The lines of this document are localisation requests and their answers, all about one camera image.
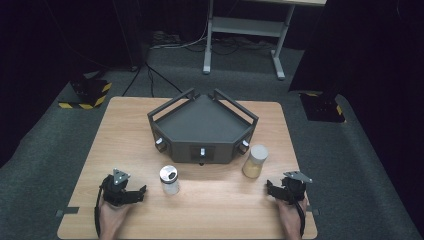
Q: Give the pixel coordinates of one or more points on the black yellow striped stand base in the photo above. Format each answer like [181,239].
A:
[88,95]
[321,108]

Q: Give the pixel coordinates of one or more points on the glass shaker jar silver lid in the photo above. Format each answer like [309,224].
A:
[169,181]

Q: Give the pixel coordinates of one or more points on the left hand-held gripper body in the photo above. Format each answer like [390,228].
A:
[115,192]

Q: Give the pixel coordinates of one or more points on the person's left hand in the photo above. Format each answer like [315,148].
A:
[111,216]

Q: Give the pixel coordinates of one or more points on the grey tape strip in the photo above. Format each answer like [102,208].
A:
[314,211]
[68,211]

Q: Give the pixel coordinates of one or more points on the white metal desk frame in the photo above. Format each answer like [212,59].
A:
[246,26]

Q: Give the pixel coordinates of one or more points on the yellow spice jar white lid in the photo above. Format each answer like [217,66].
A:
[255,163]

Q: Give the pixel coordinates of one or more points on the black curtain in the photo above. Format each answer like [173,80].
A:
[373,50]
[50,36]

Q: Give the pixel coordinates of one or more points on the dark grey corner shelf rack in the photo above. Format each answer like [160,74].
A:
[203,125]

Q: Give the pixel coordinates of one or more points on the person's right hand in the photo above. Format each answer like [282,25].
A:
[290,216]

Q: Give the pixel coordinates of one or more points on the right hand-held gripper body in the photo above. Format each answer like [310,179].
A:
[293,191]

